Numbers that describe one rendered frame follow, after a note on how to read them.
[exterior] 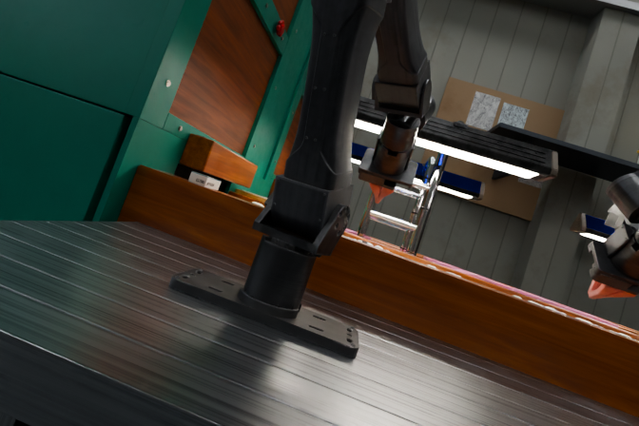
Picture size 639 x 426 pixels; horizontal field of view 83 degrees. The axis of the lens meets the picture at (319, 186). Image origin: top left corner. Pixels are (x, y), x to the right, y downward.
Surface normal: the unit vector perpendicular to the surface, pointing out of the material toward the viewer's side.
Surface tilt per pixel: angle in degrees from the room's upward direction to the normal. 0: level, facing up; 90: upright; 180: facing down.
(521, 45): 90
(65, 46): 90
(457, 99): 90
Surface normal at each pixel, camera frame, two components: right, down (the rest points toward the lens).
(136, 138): 0.93, 0.31
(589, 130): -0.08, -0.11
